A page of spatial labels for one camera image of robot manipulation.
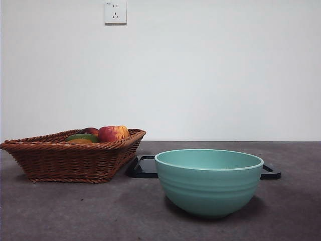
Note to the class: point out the brown wicker basket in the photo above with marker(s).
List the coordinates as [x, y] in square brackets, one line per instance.
[65, 163]

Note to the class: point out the dark red round fruit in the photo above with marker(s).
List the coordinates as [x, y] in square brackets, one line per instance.
[89, 130]

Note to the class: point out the red yellow apple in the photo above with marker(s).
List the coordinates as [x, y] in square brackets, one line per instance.
[111, 133]

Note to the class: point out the black rectangular tray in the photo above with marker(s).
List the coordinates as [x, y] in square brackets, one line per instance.
[144, 168]

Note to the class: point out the green oval fruit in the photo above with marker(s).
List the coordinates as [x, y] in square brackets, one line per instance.
[82, 136]

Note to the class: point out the teal ribbed bowl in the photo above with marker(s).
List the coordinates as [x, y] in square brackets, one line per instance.
[208, 188]

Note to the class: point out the white wall power socket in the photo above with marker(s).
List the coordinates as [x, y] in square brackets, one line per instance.
[115, 15]

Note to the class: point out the orange brown kiwi fruit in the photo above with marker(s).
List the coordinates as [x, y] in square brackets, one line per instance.
[80, 141]

